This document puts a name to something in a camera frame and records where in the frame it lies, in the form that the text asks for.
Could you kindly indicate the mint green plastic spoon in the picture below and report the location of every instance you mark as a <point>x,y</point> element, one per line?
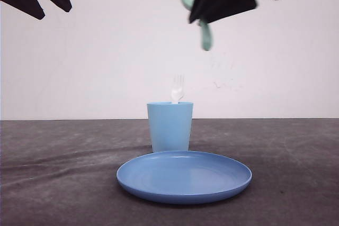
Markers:
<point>206,36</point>

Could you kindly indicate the white plastic fork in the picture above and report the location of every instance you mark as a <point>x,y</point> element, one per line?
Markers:
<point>177,91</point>

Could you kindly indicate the light blue plastic cup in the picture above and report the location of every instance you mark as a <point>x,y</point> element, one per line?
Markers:
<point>170,125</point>

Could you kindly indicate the blue plastic plate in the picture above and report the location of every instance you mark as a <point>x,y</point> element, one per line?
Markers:
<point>183,177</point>

